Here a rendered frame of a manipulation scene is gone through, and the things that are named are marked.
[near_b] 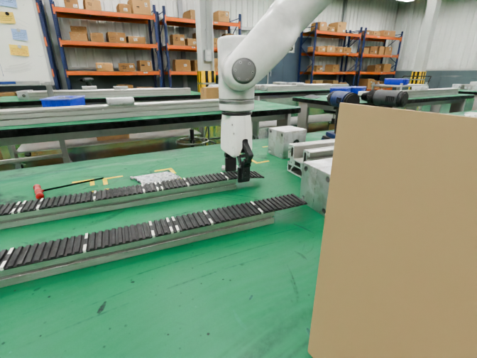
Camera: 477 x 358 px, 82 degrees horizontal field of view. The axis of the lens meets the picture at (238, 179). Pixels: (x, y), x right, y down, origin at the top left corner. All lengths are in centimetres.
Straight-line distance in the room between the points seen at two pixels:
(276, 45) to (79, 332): 54
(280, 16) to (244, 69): 13
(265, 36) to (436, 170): 45
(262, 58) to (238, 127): 16
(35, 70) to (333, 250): 317
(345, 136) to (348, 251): 9
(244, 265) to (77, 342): 23
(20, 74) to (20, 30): 37
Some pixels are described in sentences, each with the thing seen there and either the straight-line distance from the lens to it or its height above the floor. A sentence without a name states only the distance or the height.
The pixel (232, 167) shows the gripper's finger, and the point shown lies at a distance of 75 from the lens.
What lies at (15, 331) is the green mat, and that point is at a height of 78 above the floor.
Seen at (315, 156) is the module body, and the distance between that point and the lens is 79.
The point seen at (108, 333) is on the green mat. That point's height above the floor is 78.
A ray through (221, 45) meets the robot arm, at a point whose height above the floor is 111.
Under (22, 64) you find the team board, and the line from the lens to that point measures 329.
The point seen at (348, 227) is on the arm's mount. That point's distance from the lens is 24.
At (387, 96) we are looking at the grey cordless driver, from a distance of 122.
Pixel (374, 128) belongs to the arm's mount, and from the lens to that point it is 21.
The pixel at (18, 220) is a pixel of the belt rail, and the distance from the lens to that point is 70.
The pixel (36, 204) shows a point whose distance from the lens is 69.
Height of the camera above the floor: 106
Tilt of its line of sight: 21 degrees down
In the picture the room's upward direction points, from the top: straight up
